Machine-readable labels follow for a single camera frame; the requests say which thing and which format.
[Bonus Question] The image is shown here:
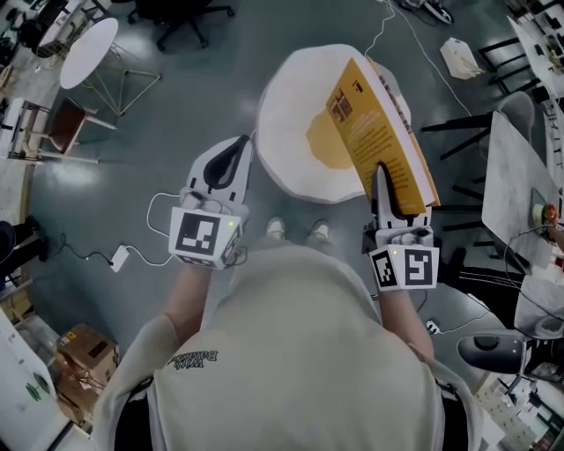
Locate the person's right hand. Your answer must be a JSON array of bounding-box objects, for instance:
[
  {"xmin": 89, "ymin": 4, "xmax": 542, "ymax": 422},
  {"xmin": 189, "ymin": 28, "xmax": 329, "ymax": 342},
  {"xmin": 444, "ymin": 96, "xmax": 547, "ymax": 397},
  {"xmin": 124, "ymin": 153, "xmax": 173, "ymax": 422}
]
[{"xmin": 375, "ymin": 226, "xmax": 436, "ymax": 253}]

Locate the white cable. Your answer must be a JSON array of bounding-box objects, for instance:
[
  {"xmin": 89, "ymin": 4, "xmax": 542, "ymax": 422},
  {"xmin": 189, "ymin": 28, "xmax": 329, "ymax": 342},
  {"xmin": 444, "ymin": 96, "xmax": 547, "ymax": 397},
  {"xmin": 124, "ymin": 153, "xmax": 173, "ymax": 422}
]
[
  {"xmin": 125, "ymin": 189, "xmax": 189, "ymax": 268},
  {"xmin": 363, "ymin": 0, "xmax": 396, "ymax": 58},
  {"xmin": 390, "ymin": 4, "xmax": 472, "ymax": 118}
]

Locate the cream box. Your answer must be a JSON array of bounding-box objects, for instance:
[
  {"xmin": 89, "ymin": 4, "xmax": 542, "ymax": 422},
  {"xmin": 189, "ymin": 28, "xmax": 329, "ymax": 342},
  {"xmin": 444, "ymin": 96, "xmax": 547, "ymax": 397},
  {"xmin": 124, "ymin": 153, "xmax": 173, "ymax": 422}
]
[{"xmin": 439, "ymin": 37, "xmax": 486, "ymax": 80}]

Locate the small white square table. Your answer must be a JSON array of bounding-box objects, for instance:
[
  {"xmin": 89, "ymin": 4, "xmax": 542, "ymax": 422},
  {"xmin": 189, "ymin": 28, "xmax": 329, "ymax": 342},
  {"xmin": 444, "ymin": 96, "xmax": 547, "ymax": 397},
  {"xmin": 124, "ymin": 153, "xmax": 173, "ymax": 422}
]
[{"xmin": 0, "ymin": 99, "xmax": 30, "ymax": 160}]

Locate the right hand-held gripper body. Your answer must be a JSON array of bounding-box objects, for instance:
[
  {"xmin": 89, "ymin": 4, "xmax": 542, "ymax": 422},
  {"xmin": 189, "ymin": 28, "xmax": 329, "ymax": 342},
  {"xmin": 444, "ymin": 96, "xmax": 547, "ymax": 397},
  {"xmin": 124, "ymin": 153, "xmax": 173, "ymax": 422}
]
[{"xmin": 361, "ymin": 223, "xmax": 442, "ymax": 292}]

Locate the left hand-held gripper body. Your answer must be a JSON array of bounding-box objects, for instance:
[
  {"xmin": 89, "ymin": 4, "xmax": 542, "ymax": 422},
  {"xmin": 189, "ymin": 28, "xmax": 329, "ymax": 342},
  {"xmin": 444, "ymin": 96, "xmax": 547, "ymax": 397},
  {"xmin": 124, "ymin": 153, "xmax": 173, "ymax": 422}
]
[{"xmin": 168, "ymin": 205, "xmax": 244, "ymax": 270}]

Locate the yellow book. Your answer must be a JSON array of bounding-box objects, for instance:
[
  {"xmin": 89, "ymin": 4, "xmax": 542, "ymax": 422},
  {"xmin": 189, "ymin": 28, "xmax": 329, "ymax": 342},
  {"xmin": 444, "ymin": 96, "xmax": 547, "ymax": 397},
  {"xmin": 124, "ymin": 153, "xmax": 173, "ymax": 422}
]
[{"xmin": 324, "ymin": 55, "xmax": 442, "ymax": 208}]

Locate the person's light t-shirt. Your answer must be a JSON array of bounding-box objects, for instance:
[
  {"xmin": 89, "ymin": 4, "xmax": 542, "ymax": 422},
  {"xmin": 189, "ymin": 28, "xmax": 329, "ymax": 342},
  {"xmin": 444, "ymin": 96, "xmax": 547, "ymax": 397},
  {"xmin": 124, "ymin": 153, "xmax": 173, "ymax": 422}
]
[{"xmin": 90, "ymin": 244, "xmax": 484, "ymax": 451}]

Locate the black office chair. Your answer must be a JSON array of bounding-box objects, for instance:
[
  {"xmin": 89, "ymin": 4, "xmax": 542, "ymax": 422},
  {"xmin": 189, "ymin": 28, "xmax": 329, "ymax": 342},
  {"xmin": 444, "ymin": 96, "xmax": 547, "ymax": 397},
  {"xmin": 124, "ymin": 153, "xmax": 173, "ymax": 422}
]
[{"xmin": 126, "ymin": 0, "xmax": 235, "ymax": 50}]

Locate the person's left forearm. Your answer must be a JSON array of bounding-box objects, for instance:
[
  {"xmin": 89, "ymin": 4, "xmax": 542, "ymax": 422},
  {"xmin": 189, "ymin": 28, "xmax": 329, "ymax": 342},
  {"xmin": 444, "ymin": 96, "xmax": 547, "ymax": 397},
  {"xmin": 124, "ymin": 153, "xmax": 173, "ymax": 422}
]
[{"xmin": 160, "ymin": 259, "xmax": 217, "ymax": 343}]

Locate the white cup with colourful items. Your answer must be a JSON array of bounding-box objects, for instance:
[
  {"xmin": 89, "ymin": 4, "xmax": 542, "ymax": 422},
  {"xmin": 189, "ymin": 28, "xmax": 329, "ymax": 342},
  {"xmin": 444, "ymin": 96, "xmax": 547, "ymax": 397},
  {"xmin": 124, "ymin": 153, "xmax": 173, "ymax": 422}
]
[{"xmin": 531, "ymin": 202, "xmax": 560, "ymax": 228}]

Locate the grey upholstered chair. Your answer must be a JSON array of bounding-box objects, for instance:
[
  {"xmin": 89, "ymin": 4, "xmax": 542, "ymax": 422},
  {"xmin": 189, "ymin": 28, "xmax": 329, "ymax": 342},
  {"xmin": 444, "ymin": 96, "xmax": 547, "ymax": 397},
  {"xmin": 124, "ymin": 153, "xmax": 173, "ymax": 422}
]
[{"xmin": 497, "ymin": 90, "xmax": 537, "ymax": 133}]

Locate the white table with wire rim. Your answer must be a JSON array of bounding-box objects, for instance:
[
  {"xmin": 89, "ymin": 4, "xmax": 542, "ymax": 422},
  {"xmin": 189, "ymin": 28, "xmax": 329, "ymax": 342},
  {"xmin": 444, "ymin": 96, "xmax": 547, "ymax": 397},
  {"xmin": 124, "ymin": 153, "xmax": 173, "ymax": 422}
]
[{"xmin": 36, "ymin": 6, "xmax": 87, "ymax": 59}]

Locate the grey marble table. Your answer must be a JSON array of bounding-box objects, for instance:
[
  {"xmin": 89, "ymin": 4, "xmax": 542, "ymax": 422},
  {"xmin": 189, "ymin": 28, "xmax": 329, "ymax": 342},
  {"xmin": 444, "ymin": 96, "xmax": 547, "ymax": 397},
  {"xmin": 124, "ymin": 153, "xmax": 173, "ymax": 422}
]
[{"xmin": 420, "ymin": 109, "xmax": 563, "ymax": 270}]

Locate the white egg-shaped cushion seat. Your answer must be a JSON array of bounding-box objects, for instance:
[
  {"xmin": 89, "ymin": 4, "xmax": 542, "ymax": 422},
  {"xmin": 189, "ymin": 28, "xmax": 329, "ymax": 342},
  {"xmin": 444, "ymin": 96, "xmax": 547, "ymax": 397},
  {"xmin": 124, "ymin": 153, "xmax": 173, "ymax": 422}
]
[{"xmin": 256, "ymin": 43, "xmax": 413, "ymax": 205}]

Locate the grey office chair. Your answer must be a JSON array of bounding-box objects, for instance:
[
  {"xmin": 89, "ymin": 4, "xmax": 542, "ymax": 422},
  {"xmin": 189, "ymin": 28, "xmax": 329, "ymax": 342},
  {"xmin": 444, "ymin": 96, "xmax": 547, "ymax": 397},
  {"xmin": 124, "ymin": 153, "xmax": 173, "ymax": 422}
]
[{"xmin": 456, "ymin": 328, "xmax": 564, "ymax": 388}]

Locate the white long desk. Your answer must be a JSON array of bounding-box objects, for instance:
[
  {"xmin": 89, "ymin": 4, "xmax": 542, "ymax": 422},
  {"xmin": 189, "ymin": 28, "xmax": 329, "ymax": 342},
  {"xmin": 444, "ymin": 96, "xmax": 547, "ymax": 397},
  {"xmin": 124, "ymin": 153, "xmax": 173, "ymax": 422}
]
[{"xmin": 478, "ymin": 12, "xmax": 564, "ymax": 103}]

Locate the wooden chair with brown seat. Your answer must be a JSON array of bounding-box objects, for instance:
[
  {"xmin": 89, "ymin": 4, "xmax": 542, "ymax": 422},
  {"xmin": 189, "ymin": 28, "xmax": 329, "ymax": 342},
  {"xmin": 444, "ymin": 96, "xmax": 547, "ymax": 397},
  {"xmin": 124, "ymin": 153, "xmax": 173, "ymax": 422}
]
[{"xmin": 24, "ymin": 96, "xmax": 119, "ymax": 166}]

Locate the person's shoe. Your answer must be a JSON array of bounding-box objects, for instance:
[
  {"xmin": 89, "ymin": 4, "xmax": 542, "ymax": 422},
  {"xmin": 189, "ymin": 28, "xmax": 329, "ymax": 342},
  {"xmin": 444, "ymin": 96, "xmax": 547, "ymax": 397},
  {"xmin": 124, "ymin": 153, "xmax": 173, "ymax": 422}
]
[
  {"xmin": 266, "ymin": 216, "xmax": 286, "ymax": 242},
  {"xmin": 307, "ymin": 219, "xmax": 330, "ymax": 246}
]

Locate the person's right shoe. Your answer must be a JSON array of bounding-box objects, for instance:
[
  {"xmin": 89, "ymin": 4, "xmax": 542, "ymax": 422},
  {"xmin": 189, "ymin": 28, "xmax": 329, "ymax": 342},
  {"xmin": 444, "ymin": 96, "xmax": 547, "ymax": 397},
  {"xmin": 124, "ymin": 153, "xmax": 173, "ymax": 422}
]
[{"xmin": 307, "ymin": 219, "xmax": 330, "ymax": 246}]

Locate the white storage rack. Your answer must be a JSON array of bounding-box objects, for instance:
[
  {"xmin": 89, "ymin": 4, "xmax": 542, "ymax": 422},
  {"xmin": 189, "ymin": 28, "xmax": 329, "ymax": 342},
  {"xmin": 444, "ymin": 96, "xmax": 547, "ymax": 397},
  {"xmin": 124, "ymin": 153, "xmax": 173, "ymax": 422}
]
[{"xmin": 473, "ymin": 373, "xmax": 564, "ymax": 451}]

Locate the white power adapter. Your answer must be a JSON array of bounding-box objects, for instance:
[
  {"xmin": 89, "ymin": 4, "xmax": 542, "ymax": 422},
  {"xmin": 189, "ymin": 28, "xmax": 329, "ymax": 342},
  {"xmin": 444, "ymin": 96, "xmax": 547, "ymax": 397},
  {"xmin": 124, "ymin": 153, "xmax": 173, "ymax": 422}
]
[{"xmin": 108, "ymin": 245, "xmax": 131, "ymax": 273}]

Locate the brown cardboard box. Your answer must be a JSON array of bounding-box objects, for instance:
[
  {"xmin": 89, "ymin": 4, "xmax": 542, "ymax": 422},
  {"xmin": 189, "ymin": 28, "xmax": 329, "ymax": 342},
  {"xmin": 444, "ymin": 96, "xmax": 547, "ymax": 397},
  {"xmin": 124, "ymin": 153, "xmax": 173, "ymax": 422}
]
[
  {"xmin": 56, "ymin": 372, "xmax": 107, "ymax": 429},
  {"xmin": 55, "ymin": 323, "xmax": 121, "ymax": 397}
]

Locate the black cable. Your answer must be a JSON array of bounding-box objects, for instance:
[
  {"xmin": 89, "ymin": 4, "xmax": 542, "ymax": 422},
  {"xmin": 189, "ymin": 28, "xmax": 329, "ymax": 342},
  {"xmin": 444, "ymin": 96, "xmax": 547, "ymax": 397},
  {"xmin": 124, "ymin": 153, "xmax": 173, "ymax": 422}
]
[{"xmin": 41, "ymin": 232, "xmax": 114, "ymax": 267}]

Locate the person's left hand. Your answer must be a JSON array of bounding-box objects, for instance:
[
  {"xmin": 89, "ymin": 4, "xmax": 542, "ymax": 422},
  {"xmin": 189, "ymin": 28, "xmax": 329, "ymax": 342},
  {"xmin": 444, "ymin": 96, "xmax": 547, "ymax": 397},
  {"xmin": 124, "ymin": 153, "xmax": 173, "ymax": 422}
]
[{"xmin": 177, "ymin": 187, "xmax": 249, "ymax": 218}]

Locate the white panel with green marks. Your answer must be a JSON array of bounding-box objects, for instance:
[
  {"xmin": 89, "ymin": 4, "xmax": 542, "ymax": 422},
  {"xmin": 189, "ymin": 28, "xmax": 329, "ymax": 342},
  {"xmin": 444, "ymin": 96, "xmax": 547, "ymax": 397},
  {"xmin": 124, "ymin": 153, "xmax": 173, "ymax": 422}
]
[{"xmin": 0, "ymin": 307, "xmax": 71, "ymax": 451}]

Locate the round white wire-leg table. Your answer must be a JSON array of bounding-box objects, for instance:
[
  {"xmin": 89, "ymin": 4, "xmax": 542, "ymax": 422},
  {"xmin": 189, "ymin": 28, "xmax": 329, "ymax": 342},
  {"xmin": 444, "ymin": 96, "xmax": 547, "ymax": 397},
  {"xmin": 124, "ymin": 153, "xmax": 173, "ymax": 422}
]
[{"xmin": 58, "ymin": 17, "xmax": 163, "ymax": 116}]

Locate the dark grey placemat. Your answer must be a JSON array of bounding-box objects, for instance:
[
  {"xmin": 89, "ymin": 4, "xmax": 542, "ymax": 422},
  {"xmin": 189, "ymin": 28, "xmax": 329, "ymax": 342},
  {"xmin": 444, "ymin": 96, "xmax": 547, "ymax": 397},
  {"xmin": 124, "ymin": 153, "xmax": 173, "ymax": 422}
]
[{"xmin": 526, "ymin": 187, "xmax": 557, "ymax": 231}]

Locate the person's right forearm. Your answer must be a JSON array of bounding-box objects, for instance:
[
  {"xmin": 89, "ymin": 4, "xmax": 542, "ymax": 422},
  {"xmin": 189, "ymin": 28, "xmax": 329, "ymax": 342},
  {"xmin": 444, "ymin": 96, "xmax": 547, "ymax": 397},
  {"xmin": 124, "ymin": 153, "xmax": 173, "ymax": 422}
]
[{"xmin": 377, "ymin": 285, "xmax": 438, "ymax": 369}]

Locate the person's left shoe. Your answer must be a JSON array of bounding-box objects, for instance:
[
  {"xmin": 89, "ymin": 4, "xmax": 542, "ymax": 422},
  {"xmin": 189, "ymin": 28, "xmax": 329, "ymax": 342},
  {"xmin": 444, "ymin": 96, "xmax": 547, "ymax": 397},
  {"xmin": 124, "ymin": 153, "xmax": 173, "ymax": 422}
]
[{"xmin": 266, "ymin": 216, "xmax": 286, "ymax": 242}]

